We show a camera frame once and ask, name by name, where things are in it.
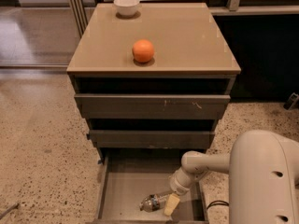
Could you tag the grey object at floor left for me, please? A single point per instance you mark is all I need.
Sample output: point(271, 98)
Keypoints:
point(13, 207)

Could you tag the white ceramic bowl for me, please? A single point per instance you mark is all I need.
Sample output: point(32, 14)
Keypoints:
point(126, 8)

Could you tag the grey top drawer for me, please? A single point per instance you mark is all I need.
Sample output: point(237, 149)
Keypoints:
point(141, 106)

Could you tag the grey drawer cabinet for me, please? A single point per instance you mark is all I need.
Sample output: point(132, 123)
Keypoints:
point(191, 57)

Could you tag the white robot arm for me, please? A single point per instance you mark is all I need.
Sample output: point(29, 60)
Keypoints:
point(263, 170)

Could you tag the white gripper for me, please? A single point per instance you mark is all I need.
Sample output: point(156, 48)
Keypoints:
point(178, 186)

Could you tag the grey open bottom drawer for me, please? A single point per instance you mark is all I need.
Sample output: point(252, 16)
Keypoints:
point(129, 178)

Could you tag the grey middle drawer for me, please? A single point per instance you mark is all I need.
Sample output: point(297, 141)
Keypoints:
point(151, 139)

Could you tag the small dark floor device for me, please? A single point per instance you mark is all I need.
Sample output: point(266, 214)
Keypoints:
point(292, 101)

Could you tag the orange fruit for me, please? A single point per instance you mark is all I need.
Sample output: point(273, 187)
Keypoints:
point(143, 51)

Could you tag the clear plastic water bottle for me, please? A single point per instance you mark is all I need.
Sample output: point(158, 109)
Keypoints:
point(154, 202)

